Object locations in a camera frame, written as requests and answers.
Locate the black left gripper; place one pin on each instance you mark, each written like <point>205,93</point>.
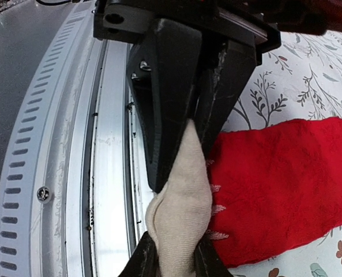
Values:
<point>161,69</point>

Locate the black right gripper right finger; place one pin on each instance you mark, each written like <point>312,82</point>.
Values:
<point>207,262</point>

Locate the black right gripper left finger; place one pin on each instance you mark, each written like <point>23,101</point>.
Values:
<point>144,261</point>

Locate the red and beige sock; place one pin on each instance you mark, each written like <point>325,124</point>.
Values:
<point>258,194</point>

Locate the aluminium front frame rail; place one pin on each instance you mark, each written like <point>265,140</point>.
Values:
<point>73,187</point>

